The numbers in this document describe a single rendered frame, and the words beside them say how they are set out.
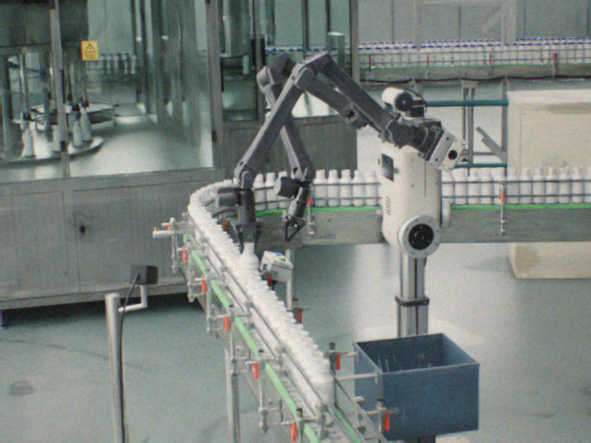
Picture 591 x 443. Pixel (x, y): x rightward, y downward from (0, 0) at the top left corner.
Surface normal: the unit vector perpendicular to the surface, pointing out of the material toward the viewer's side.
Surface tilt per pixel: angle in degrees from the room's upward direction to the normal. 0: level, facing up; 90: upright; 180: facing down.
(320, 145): 90
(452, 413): 90
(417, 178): 90
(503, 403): 0
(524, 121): 90
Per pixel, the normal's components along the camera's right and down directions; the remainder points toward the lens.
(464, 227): -0.07, 0.22
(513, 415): -0.03, -0.97
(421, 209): 0.24, 0.39
